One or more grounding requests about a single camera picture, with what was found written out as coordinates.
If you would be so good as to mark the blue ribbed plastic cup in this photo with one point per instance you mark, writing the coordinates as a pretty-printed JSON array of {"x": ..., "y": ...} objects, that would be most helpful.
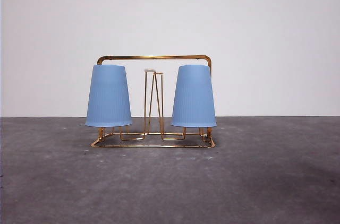
[
  {"x": 194, "y": 99},
  {"x": 108, "y": 99}
]

